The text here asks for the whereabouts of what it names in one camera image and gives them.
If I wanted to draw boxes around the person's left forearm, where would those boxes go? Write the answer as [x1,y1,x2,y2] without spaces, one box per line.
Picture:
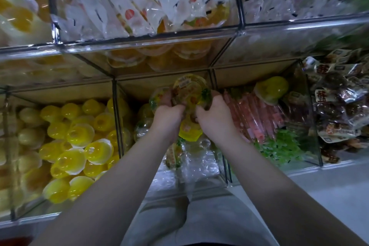
[32,128,185,246]

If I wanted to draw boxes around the black shirt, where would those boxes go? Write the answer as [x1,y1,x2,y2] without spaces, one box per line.
[184,242,237,246]

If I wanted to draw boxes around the light grey shorts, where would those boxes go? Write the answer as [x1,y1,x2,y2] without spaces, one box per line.
[121,194,280,246]

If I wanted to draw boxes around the pile of pale yellow jelly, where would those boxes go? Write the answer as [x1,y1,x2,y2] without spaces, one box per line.
[0,107,44,218]

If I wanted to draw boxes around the person's right hand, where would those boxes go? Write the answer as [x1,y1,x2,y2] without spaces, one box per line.
[195,92,240,146]

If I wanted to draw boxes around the person's left hand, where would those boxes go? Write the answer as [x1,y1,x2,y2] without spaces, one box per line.
[149,94,186,140]

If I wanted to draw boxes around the pile of yellow jelly cups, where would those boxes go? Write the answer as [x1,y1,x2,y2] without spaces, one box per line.
[39,98,133,204]

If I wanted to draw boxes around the pile of pink jelly sticks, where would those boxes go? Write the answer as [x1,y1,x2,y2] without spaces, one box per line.
[224,90,286,143]

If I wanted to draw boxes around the pile of orange-lid jelly cups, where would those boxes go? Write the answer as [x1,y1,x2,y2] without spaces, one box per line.
[0,0,110,82]

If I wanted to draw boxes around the pile of brown snack packets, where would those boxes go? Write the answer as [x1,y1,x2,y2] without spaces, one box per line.
[303,48,369,164]

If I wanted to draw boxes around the person's right forearm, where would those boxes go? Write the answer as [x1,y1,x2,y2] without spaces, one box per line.
[222,130,367,246]

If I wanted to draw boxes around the single large jelly cup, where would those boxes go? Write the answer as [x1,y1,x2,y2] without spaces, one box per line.
[172,74,213,112]

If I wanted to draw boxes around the pile of small green candies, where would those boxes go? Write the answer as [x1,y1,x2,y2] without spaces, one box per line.
[254,130,306,166]

